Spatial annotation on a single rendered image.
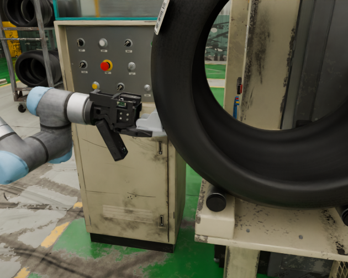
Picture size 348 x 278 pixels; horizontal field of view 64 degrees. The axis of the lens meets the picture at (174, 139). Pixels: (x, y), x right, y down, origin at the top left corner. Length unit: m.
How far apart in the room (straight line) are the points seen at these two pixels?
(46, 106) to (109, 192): 0.96
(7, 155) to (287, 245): 0.64
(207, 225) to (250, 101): 0.43
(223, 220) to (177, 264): 1.09
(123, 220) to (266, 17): 1.27
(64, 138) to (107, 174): 0.81
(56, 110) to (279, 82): 0.63
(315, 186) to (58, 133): 0.59
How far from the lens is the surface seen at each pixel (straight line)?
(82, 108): 0.69
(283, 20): 0.90
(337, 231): 0.81
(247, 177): 0.56
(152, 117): 0.65
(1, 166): 0.67
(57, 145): 0.75
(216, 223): 0.67
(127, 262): 1.76
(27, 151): 0.70
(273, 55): 0.90
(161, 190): 1.50
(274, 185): 0.58
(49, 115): 0.74
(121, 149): 0.71
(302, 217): 0.82
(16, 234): 2.15
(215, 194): 0.63
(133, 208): 1.62
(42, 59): 4.38
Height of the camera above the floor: 1.27
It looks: 23 degrees down
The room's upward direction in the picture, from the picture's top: straight up
